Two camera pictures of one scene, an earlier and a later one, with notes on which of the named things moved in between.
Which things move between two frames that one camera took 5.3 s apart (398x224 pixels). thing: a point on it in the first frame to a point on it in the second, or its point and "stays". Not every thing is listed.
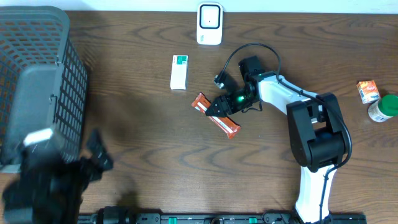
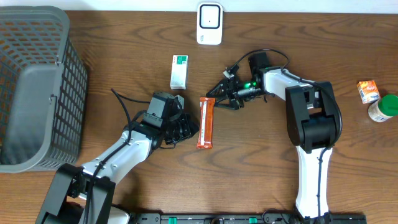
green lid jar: [384, 109] stays
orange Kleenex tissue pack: [368, 91] stays
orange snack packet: [225, 124] to [206, 124]
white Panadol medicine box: [179, 72] stays
